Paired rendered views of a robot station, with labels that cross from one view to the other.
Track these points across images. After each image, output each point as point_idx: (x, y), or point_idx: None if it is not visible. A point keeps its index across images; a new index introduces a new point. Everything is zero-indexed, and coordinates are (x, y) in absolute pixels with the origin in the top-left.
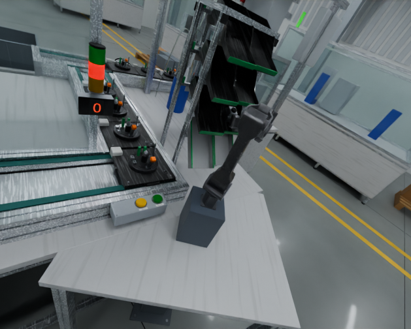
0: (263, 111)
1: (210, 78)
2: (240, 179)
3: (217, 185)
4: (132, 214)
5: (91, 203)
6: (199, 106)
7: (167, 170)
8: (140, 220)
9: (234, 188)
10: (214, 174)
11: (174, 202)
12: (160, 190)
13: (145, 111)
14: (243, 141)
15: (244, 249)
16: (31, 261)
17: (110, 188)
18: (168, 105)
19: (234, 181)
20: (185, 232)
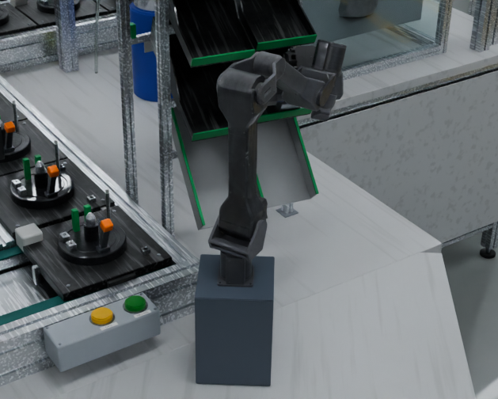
0: (264, 66)
1: (182, 17)
2: (370, 231)
3: (233, 231)
4: (90, 340)
5: (7, 334)
6: (183, 78)
7: (150, 247)
8: (112, 362)
9: (351, 256)
10: (222, 211)
11: (185, 316)
12: (139, 288)
13: (77, 124)
14: (240, 132)
15: (366, 378)
16: None
17: (36, 305)
18: (138, 86)
19: (350, 239)
20: (207, 353)
